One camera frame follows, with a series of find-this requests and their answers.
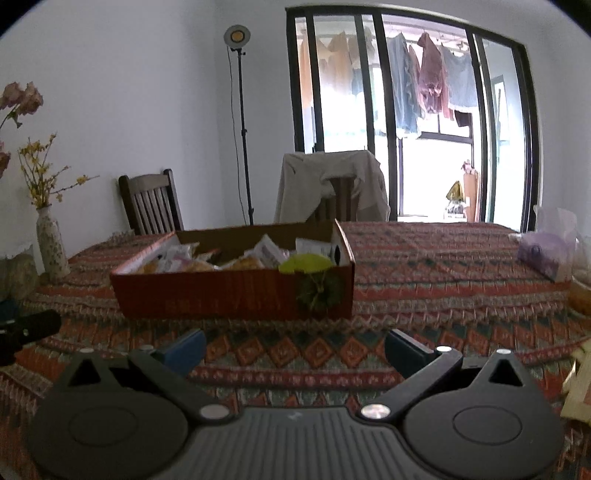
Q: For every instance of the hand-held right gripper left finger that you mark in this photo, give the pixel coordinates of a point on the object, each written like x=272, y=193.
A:
x=184, y=353

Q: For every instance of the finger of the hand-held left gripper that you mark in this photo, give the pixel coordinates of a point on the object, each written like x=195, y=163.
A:
x=39, y=324

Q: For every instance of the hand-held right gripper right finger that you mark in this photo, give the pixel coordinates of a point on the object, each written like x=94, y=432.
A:
x=401, y=351

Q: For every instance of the cardboard box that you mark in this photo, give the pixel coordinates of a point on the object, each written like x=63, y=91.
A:
x=207, y=295

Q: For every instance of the green snack packet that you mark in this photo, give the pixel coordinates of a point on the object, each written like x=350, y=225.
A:
x=304, y=264

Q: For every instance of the beige patterned cushion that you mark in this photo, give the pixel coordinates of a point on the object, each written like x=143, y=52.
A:
x=18, y=277

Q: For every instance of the floral ceramic vase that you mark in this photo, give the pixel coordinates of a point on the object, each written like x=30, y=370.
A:
x=51, y=249

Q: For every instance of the yellow flower branches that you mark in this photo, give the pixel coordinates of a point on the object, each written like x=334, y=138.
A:
x=39, y=194

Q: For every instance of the dark wooden chair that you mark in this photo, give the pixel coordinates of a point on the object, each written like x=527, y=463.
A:
x=150, y=203

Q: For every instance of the wooden chair under jacket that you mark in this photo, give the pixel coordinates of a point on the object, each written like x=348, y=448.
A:
x=344, y=198

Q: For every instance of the yellow bag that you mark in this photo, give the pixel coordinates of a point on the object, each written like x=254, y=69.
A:
x=455, y=191

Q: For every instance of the purple tissue pack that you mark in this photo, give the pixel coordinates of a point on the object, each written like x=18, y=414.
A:
x=542, y=256

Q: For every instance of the orange wooden board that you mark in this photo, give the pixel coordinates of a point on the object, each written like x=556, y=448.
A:
x=471, y=194

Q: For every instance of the beige paper bag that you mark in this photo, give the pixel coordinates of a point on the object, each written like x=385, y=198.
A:
x=579, y=392

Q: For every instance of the chair draped with beige cloth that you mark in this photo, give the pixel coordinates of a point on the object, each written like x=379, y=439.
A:
x=300, y=184

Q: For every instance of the clear plastic bag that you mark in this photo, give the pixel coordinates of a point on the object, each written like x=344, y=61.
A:
x=561, y=221

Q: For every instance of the black framed glass door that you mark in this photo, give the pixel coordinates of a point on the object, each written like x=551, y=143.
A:
x=389, y=138

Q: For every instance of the pink dried flowers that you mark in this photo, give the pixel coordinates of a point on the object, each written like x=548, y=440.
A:
x=27, y=97

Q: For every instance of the pale blue hanging garment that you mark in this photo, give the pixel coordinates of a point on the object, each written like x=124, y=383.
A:
x=459, y=78

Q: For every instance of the maroon hanging shirt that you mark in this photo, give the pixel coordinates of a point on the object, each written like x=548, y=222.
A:
x=431, y=74

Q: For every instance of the orange hanging garment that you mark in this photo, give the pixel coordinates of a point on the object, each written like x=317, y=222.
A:
x=337, y=60

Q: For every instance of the round lamp on tripod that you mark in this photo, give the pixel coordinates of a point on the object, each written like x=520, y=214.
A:
x=237, y=35

